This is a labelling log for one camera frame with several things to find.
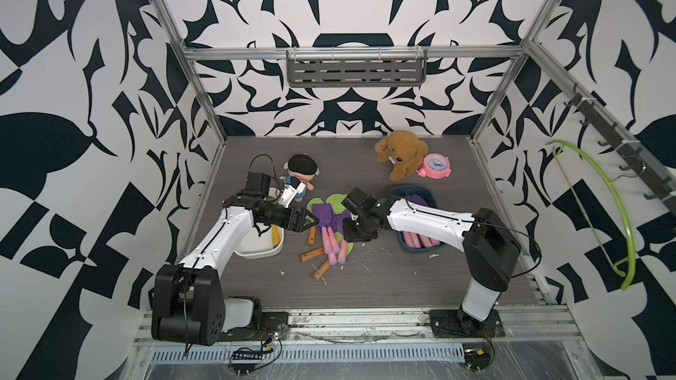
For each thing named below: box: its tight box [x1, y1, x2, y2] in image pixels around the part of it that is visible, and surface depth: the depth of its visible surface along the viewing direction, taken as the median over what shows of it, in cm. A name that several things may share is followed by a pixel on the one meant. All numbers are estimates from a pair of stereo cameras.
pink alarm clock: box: [415, 152, 452, 181], surface depth 110 cm
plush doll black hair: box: [279, 153, 320, 203], surface depth 104 cm
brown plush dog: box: [374, 130, 429, 183], surface depth 98 cm
